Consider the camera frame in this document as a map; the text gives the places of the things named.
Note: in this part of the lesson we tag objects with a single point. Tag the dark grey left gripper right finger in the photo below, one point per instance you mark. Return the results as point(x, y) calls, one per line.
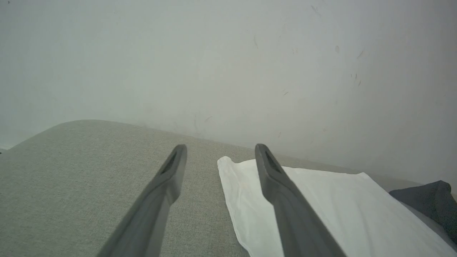
point(296, 228)

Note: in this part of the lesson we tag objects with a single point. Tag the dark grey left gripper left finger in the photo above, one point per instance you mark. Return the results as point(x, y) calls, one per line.
point(150, 221)

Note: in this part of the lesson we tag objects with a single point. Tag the white shirt with black sleeves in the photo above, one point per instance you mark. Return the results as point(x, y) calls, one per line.
point(357, 214)

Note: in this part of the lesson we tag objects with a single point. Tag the grey fabric sofa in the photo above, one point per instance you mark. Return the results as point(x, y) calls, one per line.
point(71, 185)

